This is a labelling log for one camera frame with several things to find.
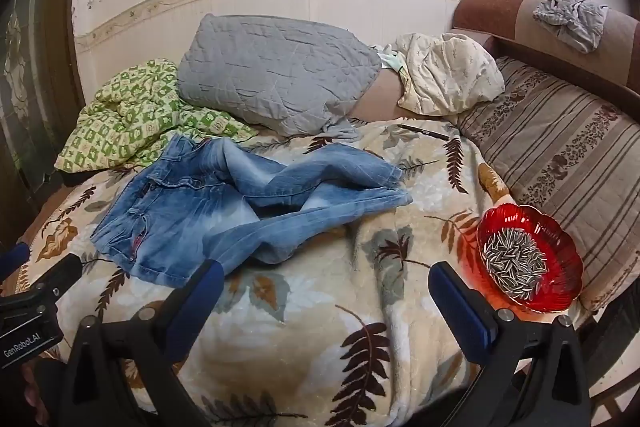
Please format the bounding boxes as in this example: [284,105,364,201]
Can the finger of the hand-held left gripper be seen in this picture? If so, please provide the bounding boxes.
[0,243,31,281]
[14,253,84,304]

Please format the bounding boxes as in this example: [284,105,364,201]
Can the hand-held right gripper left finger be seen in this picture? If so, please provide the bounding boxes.
[65,259,226,427]

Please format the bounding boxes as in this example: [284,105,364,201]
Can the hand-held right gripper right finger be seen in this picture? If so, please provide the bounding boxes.
[428,261,592,427]

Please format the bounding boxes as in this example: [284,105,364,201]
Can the blue denim pants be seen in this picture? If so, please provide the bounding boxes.
[90,134,414,282]

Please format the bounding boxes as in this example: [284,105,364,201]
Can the pile of sunflower seeds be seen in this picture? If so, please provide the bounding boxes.
[482,229,549,297]

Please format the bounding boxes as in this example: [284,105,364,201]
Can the beige leaf print blanket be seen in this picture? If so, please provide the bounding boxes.
[15,119,521,427]

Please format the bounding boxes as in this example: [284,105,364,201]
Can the red glass bowl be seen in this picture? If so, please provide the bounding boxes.
[475,204,584,314]

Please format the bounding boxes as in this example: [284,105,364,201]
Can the black pen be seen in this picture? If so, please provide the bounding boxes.
[397,123,451,140]

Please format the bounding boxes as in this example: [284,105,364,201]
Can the green checked quilt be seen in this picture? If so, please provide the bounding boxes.
[54,58,259,175]

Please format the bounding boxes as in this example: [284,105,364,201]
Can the striped brown sofa cushion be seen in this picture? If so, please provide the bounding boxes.
[457,56,640,314]

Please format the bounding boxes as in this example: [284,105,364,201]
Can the dark wooden door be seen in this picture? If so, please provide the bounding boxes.
[0,0,89,248]

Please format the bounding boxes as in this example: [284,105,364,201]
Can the cream floral pillow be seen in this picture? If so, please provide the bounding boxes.
[390,32,506,116]

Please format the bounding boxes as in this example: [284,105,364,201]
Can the grey quilted pillow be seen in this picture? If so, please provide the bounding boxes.
[176,13,384,142]

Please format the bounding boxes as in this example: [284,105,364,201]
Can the white teal cloth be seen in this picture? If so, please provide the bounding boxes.
[372,46,407,72]

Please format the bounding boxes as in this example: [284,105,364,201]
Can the brown sofa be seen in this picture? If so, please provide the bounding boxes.
[350,0,640,427]

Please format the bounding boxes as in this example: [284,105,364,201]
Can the crumpled grey cloth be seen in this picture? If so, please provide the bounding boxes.
[532,0,609,54]

